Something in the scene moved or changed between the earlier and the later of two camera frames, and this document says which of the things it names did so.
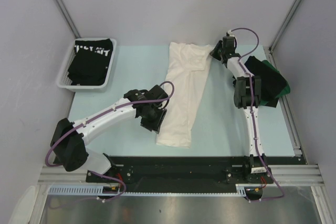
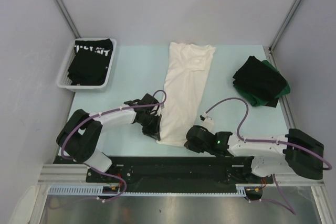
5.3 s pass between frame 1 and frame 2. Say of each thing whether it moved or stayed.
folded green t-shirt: stayed
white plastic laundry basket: stayed
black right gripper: moved
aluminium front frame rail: stayed
